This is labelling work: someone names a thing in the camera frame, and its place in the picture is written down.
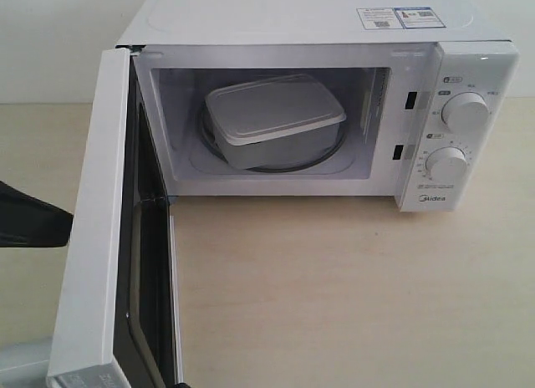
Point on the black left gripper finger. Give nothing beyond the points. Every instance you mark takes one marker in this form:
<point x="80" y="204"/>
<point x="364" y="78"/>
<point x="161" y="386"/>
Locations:
<point x="27" y="222"/>

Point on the white microwave door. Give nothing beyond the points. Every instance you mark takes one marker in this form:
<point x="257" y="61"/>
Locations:
<point x="117" y="323"/>

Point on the white plastic lidded container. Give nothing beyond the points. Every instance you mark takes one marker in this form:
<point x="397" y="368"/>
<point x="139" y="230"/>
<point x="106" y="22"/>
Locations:
<point x="277" y="122"/>

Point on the glass microwave turntable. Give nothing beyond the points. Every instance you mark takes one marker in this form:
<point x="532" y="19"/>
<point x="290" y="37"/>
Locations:
<point x="317" y="158"/>

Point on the white microwave oven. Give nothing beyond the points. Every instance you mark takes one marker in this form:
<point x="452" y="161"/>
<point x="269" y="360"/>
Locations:
<point x="392" y="84"/>

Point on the white upper microwave knob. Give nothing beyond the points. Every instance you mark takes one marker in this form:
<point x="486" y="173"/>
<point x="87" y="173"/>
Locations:
<point x="465" y="112"/>

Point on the blue energy label sticker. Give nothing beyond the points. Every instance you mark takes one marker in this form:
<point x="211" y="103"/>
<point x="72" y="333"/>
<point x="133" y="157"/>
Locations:
<point x="417" y="17"/>

